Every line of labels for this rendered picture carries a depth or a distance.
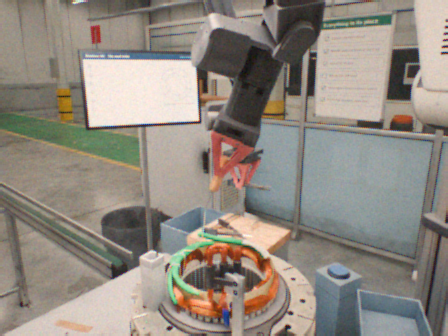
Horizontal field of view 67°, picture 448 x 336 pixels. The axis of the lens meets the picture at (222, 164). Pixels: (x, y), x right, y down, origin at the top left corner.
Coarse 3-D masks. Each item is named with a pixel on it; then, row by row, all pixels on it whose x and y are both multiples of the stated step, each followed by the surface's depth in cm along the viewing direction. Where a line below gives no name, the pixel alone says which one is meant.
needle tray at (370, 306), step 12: (360, 300) 66; (372, 300) 65; (384, 300) 64; (396, 300) 64; (408, 300) 63; (360, 312) 59; (372, 312) 65; (384, 312) 65; (396, 312) 64; (408, 312) 63; (420, 312) 60; (360, 324) 57; (372, 324) 62; (384, 324) 62; (396, 324) 62; (408, 324) 62; (420, 324) 60
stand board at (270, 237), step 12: (228, 216) 99; (240, 216) 99; (240, 228) 92; (264, 228) 92; (276, 228) 92; (192, 240) 86; (204, 240) 85; (252, 240) 85; (264, 240) 85; (276, 240) 85
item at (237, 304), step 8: (240, 280) 44; (240, 288) 44; (232, 296) 46; (240, 296) 45; (232, 304) 46; (240, 304) 45; (232, 312) 46; (240, 312) 45; (232, 320) 47; (240, 320) 45; (232, 328) 47; (240, 328) 46
